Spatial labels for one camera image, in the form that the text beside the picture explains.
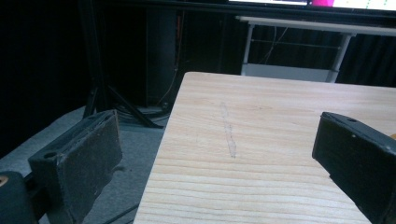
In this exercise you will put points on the white metal frame table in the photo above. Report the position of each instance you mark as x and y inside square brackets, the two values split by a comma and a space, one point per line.
[289, 71]

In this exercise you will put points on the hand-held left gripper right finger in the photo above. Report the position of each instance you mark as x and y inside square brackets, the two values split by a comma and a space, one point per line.
[358, 155]

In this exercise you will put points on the monitor screen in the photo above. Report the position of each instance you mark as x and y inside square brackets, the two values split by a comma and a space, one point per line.
[311, 3]

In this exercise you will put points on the orange object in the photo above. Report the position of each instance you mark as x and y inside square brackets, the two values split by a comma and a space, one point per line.
[393, 136]

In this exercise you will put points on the black tripod stand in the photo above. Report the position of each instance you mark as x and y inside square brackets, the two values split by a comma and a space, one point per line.
[102, 77]

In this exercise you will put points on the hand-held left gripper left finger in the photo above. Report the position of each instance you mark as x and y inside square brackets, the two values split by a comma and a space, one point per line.
[81, 161]

